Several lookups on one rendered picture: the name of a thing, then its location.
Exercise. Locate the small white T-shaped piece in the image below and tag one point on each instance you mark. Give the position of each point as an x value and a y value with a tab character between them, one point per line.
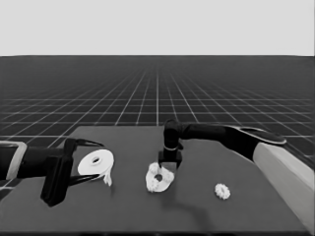
108	179

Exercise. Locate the white round carrier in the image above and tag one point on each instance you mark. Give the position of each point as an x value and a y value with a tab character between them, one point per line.
162	186

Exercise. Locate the large thick white disc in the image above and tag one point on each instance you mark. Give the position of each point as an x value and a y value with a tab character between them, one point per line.
95	170

